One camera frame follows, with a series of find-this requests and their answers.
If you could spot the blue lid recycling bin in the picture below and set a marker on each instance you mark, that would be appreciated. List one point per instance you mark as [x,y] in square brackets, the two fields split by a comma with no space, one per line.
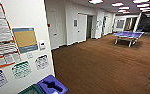
[52,85]

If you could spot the small green bin sign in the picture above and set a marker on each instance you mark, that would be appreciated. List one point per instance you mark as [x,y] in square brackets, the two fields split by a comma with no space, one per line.
[21,69]

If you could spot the grey wall sign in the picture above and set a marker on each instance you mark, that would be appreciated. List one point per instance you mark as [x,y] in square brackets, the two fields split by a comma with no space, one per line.
[75,23]

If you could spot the small red fire alarm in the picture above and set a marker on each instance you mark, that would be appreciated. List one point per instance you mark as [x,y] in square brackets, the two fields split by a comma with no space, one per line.
[48,24]

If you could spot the white wall switch plate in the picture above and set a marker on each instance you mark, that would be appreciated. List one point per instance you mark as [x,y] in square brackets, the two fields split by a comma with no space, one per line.
[30,55]

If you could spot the green lid waste bin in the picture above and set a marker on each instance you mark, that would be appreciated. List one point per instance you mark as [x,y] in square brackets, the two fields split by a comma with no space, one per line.
[31,90]

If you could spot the glass panel door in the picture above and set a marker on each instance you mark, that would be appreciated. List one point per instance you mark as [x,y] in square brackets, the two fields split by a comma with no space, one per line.
[119,24]

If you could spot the white wall notice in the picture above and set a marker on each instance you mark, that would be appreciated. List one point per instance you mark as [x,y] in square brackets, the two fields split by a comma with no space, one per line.
[99,24]

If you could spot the grey elevator door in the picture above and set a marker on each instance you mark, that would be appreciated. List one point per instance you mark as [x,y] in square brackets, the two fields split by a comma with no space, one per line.
[89,27]

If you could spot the large printed wall poster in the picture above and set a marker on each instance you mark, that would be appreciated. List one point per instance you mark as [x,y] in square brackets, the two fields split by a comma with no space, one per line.
[1,33]

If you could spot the blue ping pong table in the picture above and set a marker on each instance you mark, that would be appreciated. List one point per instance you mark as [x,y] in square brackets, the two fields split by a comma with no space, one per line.
[128,34]

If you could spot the white wall thermostat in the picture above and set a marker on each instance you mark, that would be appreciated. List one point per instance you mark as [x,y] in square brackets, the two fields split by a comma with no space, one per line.
[41,44]

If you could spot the white hallway door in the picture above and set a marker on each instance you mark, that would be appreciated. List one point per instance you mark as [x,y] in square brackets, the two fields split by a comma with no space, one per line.
[81,27]

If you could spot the small black white bin sign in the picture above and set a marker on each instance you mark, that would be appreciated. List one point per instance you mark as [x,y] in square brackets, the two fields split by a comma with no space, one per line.
[41,62]

